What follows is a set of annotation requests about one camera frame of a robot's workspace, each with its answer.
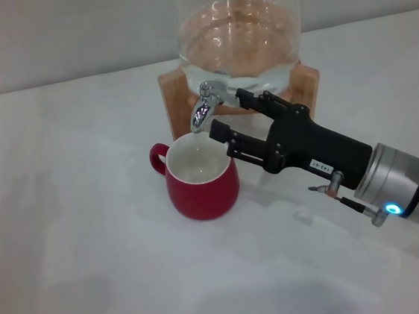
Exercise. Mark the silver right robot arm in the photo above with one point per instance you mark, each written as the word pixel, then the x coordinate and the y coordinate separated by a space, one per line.
pixel 403 185

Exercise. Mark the clear glass dispenser jar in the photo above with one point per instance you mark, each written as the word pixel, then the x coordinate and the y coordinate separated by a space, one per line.
pixel 237 30

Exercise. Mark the red ceramic cup white inside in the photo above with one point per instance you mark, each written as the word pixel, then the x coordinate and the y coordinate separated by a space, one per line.
pixel 202 195

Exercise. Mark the chrome faucet tap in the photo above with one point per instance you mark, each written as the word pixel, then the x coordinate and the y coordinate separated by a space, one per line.
pixel 201 113

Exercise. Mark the wooden dispenser stand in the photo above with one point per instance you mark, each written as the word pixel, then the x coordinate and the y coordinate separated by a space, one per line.
pixel 174 104

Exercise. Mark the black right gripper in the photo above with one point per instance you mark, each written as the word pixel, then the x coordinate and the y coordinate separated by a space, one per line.
pixel 313 146

